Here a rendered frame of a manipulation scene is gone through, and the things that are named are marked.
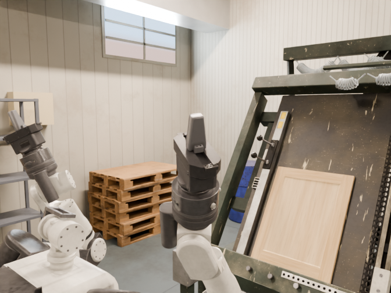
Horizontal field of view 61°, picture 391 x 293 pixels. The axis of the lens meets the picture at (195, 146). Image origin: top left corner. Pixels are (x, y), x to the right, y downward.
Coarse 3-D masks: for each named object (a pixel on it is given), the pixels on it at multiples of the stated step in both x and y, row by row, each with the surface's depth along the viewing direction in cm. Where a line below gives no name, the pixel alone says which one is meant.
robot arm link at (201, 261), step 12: (180, 240) 63; (192, 240) 61; (204, 240) 62; (180, 252) 62; (192, 252) 62; (204, 252) 62; (216, 252) 72; (192, 264) 64; (204, 264) 64; (216, 264) 64; (192, 276) 66; (204, 276) 65; (216, 276) 69
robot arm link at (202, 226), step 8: (160, 208) 64; (168, 208) 64; (160, 216) 65; (168, 216) 63; (176, 216) 62; (184, 216) 60; (208, 216) 60; (216, 216) 63; (168, 224) 65; (176, 224) 66; (184, 224) 61; (192, 224) 60; (200, 224) 61; (208, 224) 61; (168, 232) 66; (176, 232) 67; (184, 232) 63; (192, 232) 63; (200, 232) 63; (208, 232) 63; (168, 240) 67; (176, 240) 68; (208, 240) 64; (168, 248) 68
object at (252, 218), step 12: (288, 120) 219; (276, 132) 215; (276, 156) 210; (264, 180) 204; (264, 192) 202; (252, 204) 201; (252, 216) 197; (252, 228) 194; (240, 240) 194; (240, 252) 190
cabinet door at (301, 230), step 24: (288, 168) 201; (288, 192) 194; (312, 192) 186; (336, 192) 178; (264, 216) 195; (288, 216) 187; (312, 216) 179; (336, 216) 172; (264, 240) 188; (288, 240) 181; (312, 240) 174; (336, 240) 167; (288, 264) 175; (312, 264) 168
